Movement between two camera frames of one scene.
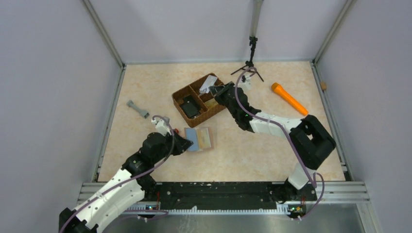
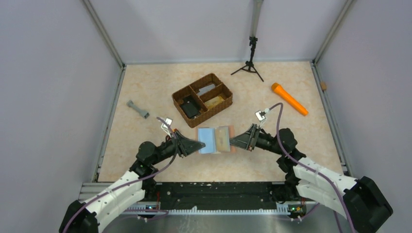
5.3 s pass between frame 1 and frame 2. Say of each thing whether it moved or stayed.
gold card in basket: stayed
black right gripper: moved
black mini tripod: stayed
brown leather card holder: moved
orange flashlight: stayed
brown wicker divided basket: stayed
